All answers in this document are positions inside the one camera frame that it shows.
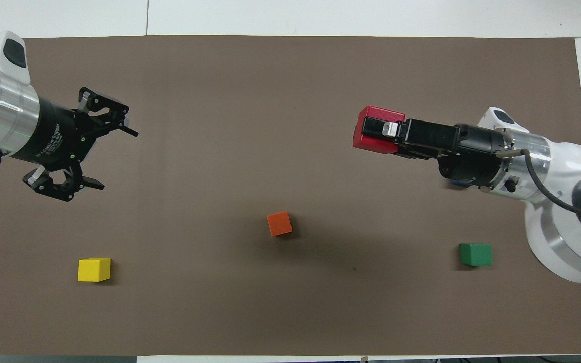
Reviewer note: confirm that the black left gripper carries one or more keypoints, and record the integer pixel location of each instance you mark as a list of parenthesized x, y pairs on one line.
[(56, 136)]

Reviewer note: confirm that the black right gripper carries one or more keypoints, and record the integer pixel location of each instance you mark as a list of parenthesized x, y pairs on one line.
[(452, 146)]

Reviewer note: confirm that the red block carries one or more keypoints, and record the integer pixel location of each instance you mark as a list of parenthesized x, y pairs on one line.
[(371, 145)]

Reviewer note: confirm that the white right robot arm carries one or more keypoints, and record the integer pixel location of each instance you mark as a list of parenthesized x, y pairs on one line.
[(563, 201)]

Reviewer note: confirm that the blue block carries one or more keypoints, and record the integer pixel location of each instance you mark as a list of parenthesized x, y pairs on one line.
[(458, 183)]

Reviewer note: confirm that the yellow block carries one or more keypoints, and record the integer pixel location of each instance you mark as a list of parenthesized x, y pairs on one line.
[(94, 270)]

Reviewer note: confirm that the orange block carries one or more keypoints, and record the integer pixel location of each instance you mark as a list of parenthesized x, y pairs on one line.
[(279, 224)]

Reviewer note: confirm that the green block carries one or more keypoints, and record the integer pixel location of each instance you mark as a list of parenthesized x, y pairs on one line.
[(476, 254)]

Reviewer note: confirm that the brown table mat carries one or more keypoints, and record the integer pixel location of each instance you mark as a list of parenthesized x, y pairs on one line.
[(290, 302)]

